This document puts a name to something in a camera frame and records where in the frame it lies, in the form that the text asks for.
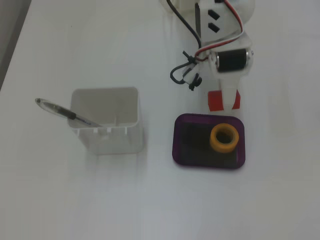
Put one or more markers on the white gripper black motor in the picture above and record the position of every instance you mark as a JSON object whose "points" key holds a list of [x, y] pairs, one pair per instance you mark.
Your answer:
{"points": [[231, 60]]}

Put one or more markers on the red cube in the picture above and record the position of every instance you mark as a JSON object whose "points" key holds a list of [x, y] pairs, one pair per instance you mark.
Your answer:
{"points": [[215, 101]]}

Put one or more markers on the white plastic box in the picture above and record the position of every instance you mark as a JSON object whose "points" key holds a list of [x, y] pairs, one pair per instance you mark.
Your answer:
{"points": [[115, 142]]}

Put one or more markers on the black zip tie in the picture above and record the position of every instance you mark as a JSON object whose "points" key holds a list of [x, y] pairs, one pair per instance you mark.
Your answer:
{"points": [[195, 82], [190, 58]]}

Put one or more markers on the yellow masking tape roll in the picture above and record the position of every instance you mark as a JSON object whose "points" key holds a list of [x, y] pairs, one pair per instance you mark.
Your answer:
{"points": [[215, 145]]}

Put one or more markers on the purple metal tray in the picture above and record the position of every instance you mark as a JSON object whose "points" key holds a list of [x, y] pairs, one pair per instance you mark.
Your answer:
{"points": [[178, 140]]}

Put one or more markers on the black ballpoint pen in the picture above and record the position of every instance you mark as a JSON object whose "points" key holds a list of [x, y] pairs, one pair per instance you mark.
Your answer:
{"points": [[60, 110]]}

